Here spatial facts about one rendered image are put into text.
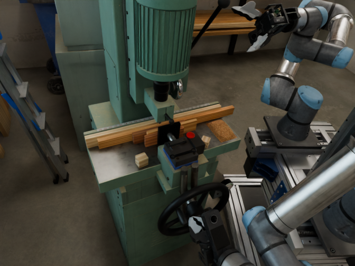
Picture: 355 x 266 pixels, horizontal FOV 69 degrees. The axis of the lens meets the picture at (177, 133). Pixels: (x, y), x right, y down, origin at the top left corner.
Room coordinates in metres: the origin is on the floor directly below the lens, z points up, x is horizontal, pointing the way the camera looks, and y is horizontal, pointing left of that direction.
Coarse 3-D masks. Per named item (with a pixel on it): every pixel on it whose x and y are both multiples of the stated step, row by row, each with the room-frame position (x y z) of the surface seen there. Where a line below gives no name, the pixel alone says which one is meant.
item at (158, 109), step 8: (152, 88) 0.85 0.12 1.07; (144, 96) 0.84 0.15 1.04; (152, 96) 0.80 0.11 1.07; (152, 104) 0.76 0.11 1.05; (160, 104) 0.75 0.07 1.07; (168, 104) 0.76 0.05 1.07; (152, 112) 0.76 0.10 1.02; (160, 112) 0.73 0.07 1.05; (168, 112) 0.75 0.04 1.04; (160, 120) 0.73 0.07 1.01
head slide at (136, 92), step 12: (132, 0) 0.83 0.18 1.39; (132, 12) 0.83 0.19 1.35; (132, 24) 0.83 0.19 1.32; (132, 36) 0.84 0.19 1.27; (132, 48) 0.84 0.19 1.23; (132, 60) 0.85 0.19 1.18; (132, 72) 0.85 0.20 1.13; (132, 84) 0.85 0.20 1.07; (144, 84) 0.84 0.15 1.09; (132, 96) 0.86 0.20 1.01
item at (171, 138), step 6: (162, 126) 0.72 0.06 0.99; (168, 126) 0.72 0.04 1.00; (174, 126) 0.73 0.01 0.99; (162, 132) 0.71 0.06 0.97; (168, 132) 0.72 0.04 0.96; (174, 132) 0.73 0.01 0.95; (162, 138) 0.71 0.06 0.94; (168, 138) 0.70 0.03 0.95; (174, 138) 0.69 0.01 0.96; (162, 144) 0.71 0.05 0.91
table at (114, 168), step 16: (208, 128) 0.84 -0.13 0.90; (128, 144) 0.69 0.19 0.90; (224, 144) 0.76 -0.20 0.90; (96, 160) 0.59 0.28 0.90; (112, 160) 0.60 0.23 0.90; (128, 160) 0.61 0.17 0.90; (96, 176) 0.53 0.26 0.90; (112, 176) 0.53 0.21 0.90; (128, 176) 0.55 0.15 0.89; (144, 176) 0.58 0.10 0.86; (160, 176) 0.58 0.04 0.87; (208, 176) 0.61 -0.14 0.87
